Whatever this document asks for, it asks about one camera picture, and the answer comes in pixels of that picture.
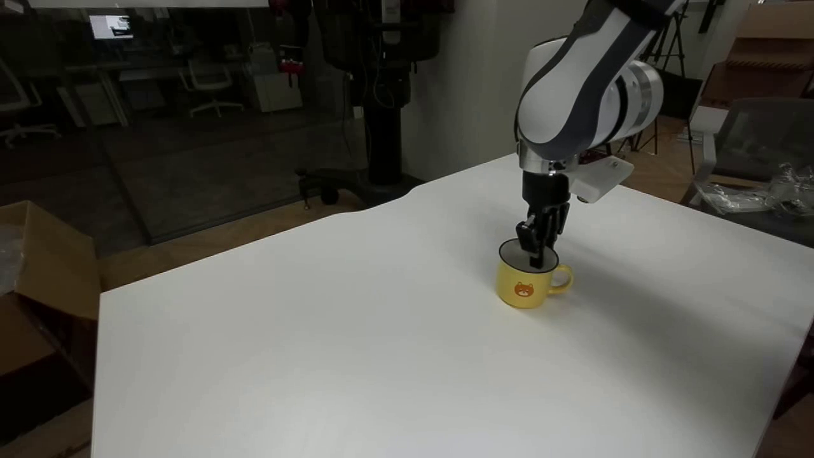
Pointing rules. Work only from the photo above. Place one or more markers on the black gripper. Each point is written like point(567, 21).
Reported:
point(545, 200)

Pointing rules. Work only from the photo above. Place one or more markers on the yellow enamel cup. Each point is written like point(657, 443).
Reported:
point(527, 285)

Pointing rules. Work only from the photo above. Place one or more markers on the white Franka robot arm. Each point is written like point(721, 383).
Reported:
point(587, 80)

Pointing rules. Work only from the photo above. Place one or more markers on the crumpled clear plastic sheet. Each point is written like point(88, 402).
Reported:
point(768, 192)

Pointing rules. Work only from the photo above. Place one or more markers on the black tripod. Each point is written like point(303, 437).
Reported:
point(675, 38)

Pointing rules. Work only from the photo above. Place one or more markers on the red Baxter robot torso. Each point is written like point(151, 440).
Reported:
point(382, 38)

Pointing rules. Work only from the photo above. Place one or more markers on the white office cabinet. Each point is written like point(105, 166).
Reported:
point(277, 93)

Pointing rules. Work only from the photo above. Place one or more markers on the white office chair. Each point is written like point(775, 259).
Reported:
point(211, 83)
point(16, 97)

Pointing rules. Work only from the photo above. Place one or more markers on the lit computer monitor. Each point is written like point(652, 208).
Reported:
point(111, 26)

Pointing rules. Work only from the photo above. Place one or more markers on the open cardboard box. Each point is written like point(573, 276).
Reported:
point(43, 295)

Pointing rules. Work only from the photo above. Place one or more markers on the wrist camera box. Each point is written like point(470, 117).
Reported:
point(604, 177)

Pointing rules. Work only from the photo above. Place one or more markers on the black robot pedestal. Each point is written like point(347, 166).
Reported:
point(382, 154)

